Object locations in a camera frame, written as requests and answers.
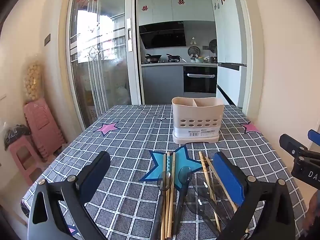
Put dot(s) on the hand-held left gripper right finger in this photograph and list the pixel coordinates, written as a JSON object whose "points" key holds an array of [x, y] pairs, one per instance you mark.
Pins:
{"points": [[230, 177]]}

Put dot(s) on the bag of yellow balls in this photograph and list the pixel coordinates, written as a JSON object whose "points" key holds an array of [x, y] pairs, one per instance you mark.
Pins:
{"points": [[32, 80]]}

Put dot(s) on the dark wall switch plate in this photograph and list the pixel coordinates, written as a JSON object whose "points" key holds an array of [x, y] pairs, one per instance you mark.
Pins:
{"points": [[47, 40]]}

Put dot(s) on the white upper kitchen cabinets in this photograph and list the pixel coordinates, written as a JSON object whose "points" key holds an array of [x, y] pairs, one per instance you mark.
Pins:
{"points": [[162, 7]]}

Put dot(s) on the sliding glass door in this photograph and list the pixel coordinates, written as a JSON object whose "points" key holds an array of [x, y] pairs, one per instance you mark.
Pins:
{"points": [[100, 80]]}

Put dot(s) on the yellow patterned bamboo chopstick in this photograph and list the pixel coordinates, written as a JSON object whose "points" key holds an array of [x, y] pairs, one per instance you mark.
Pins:
{"points": [[203, 165], [209, 163]]}

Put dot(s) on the single pink plastic stool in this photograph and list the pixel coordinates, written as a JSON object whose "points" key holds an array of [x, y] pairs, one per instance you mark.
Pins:
{"points": [[25, 160]]}

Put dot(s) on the pale green bowl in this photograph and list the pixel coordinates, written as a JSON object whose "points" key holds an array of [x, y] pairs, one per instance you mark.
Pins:
{"points": [[199, 60]]}

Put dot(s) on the grey checkered star tablecloth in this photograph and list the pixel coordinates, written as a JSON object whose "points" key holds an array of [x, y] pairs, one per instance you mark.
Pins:
{"points": [[125, 135]]}

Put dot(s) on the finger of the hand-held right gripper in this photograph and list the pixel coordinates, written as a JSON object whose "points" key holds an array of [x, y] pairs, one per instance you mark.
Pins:
{"points": [[290, 143], [315, 135]]}

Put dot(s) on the beige plastic utensil holder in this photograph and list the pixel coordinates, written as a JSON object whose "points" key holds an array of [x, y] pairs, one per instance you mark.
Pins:
{"points": [[197, 115]]}

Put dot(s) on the black wok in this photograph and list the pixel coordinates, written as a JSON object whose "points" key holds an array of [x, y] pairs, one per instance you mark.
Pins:
{"points": [[151, 59]]}

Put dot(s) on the black built-in oven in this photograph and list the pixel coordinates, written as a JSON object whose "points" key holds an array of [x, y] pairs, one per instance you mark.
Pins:
{"points": [[200, 82]]}

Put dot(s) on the black frying pan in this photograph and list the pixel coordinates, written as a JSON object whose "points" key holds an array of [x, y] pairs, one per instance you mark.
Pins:
{"points": [[173, 59]]}

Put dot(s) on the white refrigerator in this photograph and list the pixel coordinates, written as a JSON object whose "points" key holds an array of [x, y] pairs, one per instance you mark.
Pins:
{"points": [[230, 30]]}

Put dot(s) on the person's right forearm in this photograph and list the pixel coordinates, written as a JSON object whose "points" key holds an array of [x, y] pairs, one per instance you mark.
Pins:
{"points": [[314, 212]]}

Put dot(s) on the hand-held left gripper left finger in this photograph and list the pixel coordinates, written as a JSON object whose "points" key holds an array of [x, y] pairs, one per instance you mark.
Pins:
{"points": [[96, 177]]}

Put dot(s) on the stack of pink stools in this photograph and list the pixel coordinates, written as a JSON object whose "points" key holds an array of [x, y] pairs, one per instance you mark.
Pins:
{"points": [[42, 122]]}

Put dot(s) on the black range hood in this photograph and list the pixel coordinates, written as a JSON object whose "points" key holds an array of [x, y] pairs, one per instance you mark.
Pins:
{"points": [[162, 36]]}

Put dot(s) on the blue patterned bamboo chopstick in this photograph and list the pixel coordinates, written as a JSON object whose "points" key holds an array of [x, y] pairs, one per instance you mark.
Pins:
{"points": [[174, 162], [164, 162]]}

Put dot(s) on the black plastic bag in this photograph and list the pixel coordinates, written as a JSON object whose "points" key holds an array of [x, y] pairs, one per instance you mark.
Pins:
{"points": [[16, 133]]}

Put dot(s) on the grey kitchen base cabinet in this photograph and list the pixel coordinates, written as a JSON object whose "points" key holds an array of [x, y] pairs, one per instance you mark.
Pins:
{"points": [[162, 80]]}

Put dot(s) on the steel cooking pot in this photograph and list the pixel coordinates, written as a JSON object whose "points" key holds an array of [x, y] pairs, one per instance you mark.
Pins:
{"points": [[212, 59]]}

